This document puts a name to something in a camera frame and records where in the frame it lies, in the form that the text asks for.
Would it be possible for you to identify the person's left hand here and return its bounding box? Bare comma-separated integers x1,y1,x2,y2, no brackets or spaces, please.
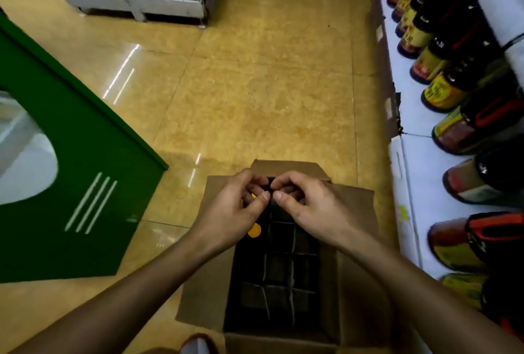
192,168,272,259

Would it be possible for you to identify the person's right hand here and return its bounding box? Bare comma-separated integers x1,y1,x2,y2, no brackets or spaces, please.
270,170,366,249

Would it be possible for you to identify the person's right forearm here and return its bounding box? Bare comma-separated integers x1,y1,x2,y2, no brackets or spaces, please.
339,230,524,354

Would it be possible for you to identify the person's left forearm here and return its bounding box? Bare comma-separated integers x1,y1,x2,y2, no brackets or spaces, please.
7,229,224,354

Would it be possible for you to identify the cardboard divider grid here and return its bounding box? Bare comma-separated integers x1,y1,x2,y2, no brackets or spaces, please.
229,202,329,331

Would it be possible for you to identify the brown cardboard box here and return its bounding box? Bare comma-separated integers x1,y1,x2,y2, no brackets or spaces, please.
175,159,394,354

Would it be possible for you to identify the person's shoe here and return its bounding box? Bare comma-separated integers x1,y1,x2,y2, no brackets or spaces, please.
179,333,220,354

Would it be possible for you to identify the green display cabinet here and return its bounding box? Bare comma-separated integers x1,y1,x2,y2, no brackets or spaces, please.
0,9,169,284

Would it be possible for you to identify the white store shelf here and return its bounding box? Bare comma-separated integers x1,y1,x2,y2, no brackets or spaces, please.
370,0,524,354

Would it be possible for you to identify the row of dark sauce bottles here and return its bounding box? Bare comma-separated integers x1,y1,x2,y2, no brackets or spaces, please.
382,0,524,341

